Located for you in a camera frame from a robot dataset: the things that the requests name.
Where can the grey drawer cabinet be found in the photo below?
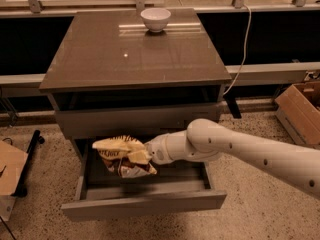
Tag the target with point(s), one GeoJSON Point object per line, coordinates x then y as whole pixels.
{"type": "Point", "coordinates": [109, 60]}

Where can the cardboard box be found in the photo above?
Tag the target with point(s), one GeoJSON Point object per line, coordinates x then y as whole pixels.
{"type": "Point", "coordinates": [298, 111]}
{"type": "Point", "coordinates": [12, 162]}

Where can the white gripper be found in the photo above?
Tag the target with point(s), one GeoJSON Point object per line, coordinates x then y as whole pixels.
{"type": "Point", "coordinates": [157, 149]}

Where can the black pole stand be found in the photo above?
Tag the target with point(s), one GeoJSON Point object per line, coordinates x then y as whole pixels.
{"type": "Point", "coordinates": [21, 189]}

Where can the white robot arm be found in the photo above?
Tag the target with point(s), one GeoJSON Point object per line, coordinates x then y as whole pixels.
{"type": "Point", "coordinates": [203, 140]}

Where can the brown chip bag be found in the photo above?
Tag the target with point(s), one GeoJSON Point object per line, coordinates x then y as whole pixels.
{"type": "Point", "coordinates": [113, 152]}

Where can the closed grey upper drawer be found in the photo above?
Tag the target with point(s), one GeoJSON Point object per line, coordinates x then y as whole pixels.
{"type": "Point", "coordinates": [138, 121]}

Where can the open grey bottom drawer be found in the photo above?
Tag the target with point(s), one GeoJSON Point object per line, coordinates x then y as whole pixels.
{"type": "Point", "coordinates": [178, 187]}

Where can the cardboard box left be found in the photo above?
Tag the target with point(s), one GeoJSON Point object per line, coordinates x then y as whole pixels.
{"type": "Point", "coordinates": [12, 162]}

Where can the white ceramic bowl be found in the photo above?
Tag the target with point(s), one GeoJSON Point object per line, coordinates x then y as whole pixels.
{"type": "Point", "coordinates": [155, 19]}

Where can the cardboard box right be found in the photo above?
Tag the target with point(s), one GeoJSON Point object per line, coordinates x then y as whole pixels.
{"type": "Point", "coordinates": [298, 111]}

